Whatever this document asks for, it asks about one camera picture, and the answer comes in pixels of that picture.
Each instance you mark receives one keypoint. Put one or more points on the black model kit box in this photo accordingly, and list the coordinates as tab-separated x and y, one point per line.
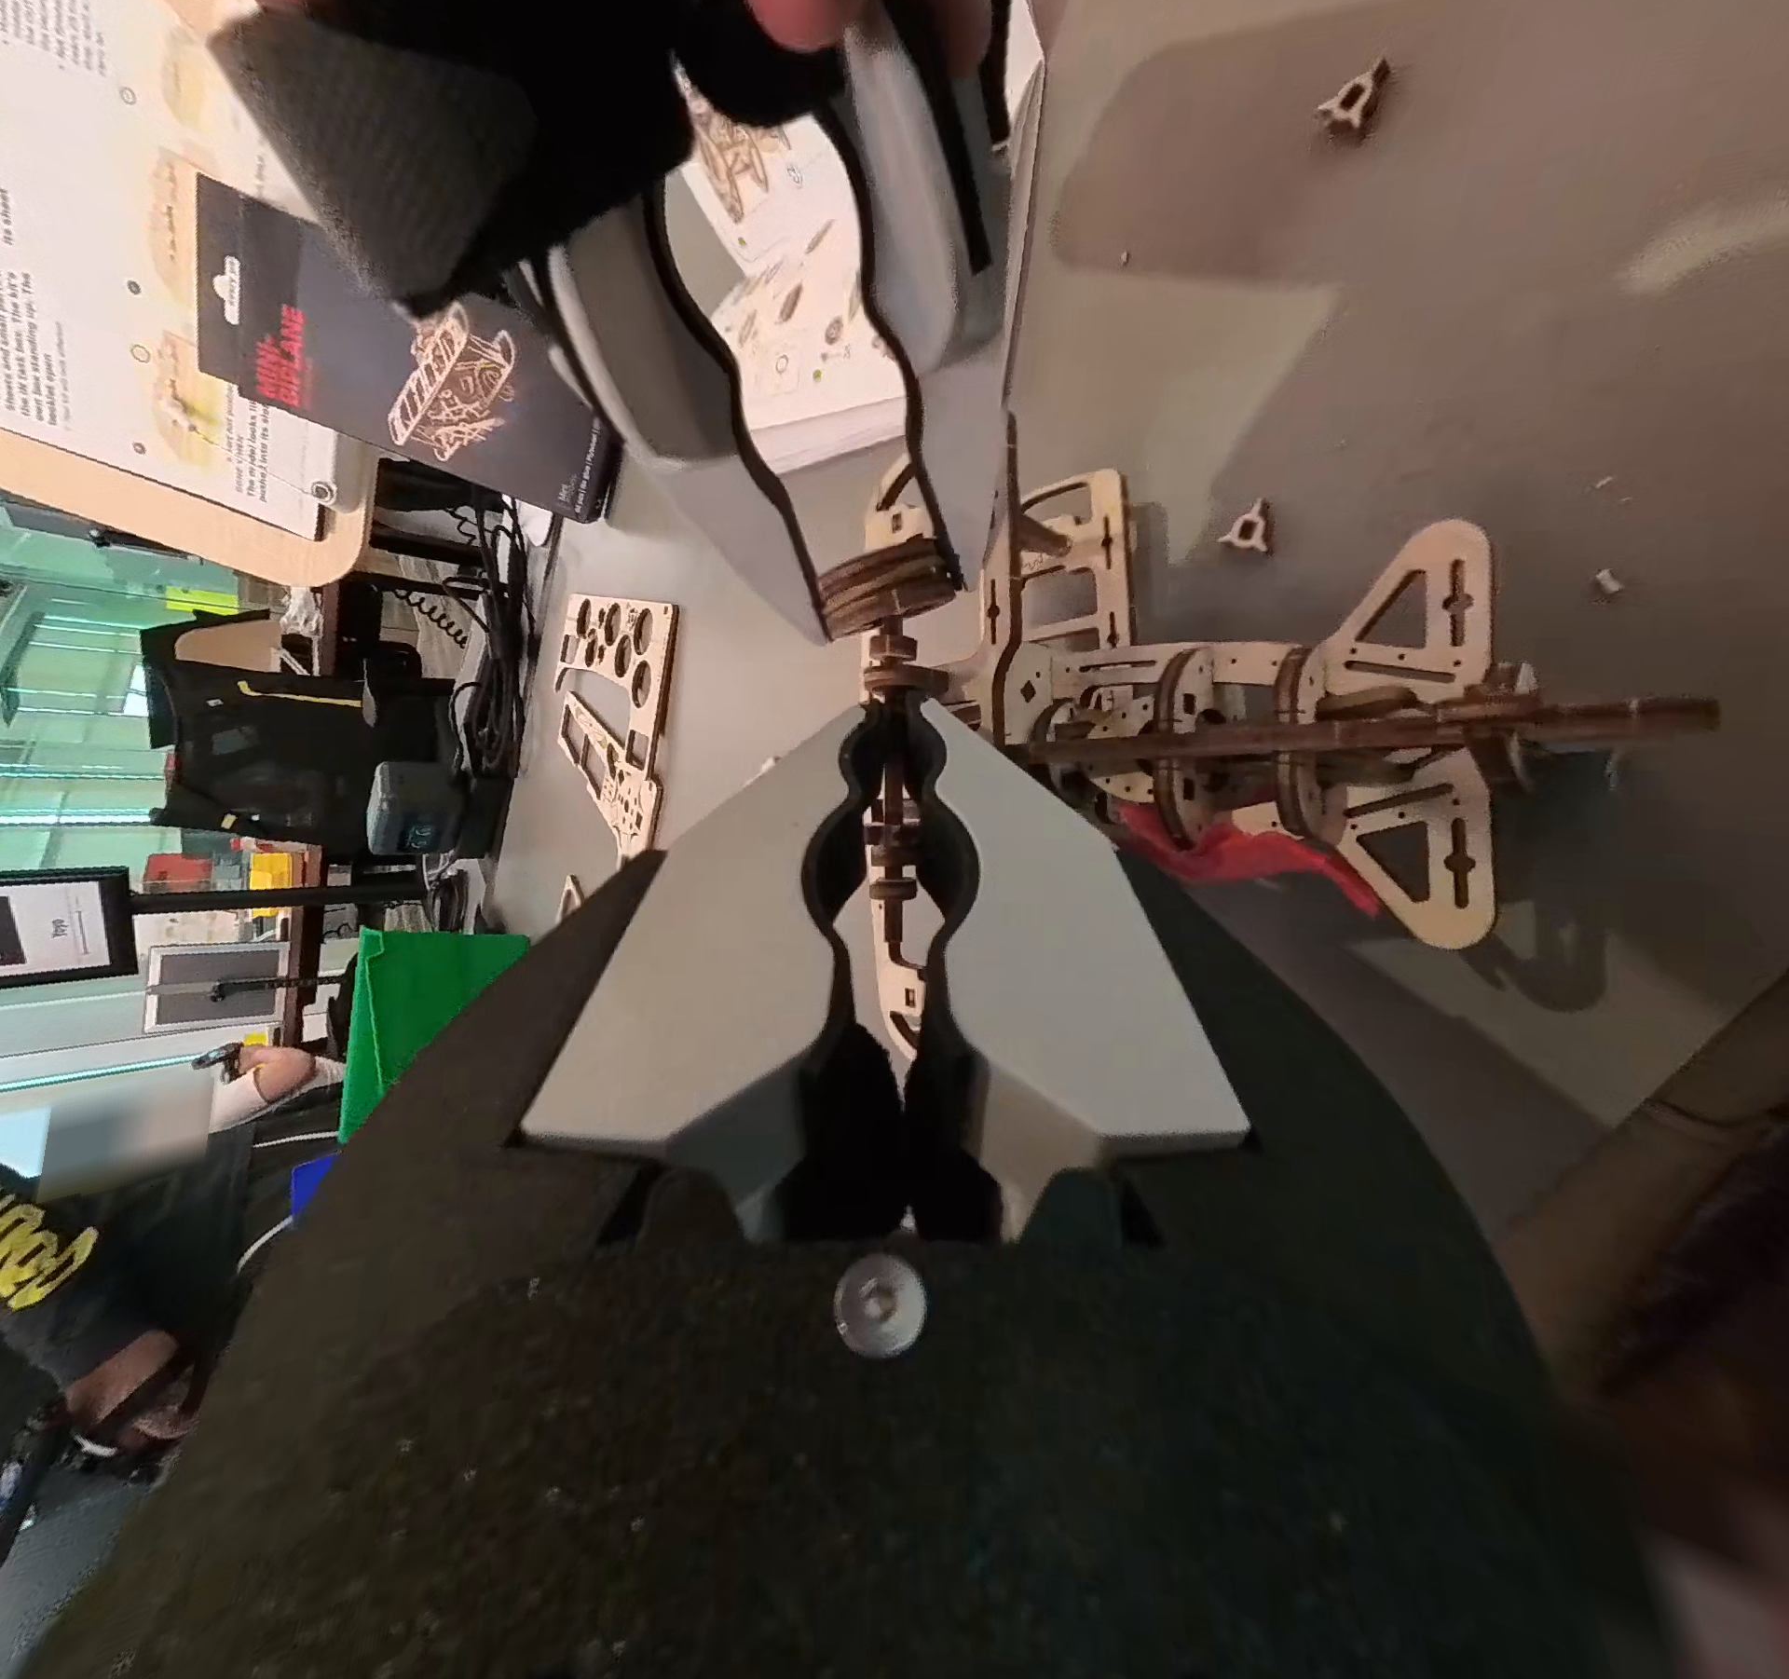
322	338

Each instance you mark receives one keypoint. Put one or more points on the grey battery pack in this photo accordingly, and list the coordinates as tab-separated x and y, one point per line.
413	811

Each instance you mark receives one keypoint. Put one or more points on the punched wooden parts sheet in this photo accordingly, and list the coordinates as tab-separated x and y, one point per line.
614	729

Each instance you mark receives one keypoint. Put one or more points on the black bag with yellow trim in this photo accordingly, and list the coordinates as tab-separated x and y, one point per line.
266	729

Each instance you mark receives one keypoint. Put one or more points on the grey desk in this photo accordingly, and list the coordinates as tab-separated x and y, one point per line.
1538	311

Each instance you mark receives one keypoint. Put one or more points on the wooden model airplane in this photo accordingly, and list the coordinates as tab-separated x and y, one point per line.
1398	729

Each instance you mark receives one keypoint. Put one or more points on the wooden display board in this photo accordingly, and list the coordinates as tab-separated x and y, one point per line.
210	541

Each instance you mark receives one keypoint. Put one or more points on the white instruction poster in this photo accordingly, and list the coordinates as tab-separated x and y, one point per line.
97	239

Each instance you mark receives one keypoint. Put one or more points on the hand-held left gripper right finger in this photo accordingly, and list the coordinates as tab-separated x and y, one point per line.
1077	995

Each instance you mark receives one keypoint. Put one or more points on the black framed sign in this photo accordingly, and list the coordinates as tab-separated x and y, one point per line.
63	933

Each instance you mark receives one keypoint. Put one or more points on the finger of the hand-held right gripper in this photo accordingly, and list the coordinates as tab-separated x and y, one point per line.
670	381
936	239

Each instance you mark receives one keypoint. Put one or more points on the white instruction booklet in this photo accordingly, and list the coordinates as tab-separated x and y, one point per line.
796	365

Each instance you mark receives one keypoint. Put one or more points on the person's leg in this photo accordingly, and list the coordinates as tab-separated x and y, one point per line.
1677	1289

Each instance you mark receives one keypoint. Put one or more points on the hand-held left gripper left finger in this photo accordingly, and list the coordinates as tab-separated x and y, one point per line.
670	995

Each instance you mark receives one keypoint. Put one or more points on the small wooden star piece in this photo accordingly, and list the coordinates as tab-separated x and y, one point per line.
1354	98
1247	528

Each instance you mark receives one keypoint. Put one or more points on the red plastic scrap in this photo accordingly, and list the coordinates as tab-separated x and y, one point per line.
1244	855

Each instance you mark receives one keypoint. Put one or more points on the green plastic bin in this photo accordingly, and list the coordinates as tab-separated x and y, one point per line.
419	1024

